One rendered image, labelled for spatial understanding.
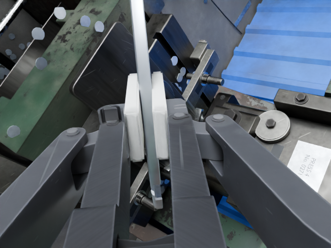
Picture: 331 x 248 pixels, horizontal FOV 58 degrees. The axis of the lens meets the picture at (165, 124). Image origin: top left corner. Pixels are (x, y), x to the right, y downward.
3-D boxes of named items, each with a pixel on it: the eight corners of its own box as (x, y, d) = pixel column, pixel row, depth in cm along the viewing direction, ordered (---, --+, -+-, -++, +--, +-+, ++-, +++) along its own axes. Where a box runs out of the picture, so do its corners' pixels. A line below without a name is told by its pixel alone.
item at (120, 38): (29, 78, 52) (71, 92, 44) (73, 16, 55) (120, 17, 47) (116, 139, 71) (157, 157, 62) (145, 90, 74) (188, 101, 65)
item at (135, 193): (94, 223, 65) (126, 247, 58) (133, 155, 68) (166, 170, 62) (112, 229, 69) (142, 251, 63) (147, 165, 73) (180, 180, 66)
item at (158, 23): (45, 183, 60) (60, 195, 56) (153, 12, 70) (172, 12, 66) (130, 218, 82) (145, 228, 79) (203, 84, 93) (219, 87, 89)
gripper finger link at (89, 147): (128, 170, 14) (66, 176, 14) (131, 124, 19) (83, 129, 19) (124, 142, 14) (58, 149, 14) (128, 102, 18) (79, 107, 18)
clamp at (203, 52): (168, 93, 72) (203, 102, 66) (199, 39, 76) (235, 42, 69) (179, 106, 77) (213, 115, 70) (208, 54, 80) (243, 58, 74)
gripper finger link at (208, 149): (169, 138, 14) (233, 132, 14) (164, 98, 18) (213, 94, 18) (171, 165, 14) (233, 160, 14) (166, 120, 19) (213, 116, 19)
